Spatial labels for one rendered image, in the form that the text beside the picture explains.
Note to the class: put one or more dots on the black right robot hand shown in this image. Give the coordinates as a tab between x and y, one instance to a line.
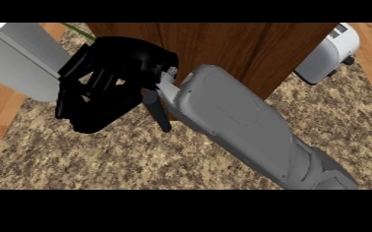
122	62

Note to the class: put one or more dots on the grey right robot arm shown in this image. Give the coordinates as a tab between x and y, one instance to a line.
232	118

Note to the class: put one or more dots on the thin green stem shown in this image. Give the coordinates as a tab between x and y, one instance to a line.
80	31

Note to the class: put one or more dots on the white appliance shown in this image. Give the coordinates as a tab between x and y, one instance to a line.
330	52

